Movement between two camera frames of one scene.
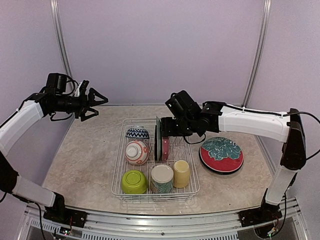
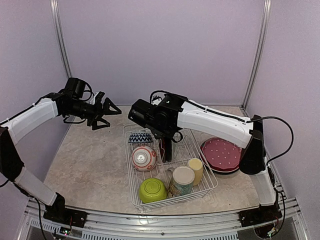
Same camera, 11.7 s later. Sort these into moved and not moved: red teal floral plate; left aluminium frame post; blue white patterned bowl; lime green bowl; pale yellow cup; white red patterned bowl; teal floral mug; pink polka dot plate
Moved: lime green bowl; pink polka dot plate; blue white patterned bowl; teal floral mug; white red patterned bowl; pale yellow cup
Not moved: red teal floral plate; left aluminium frame post
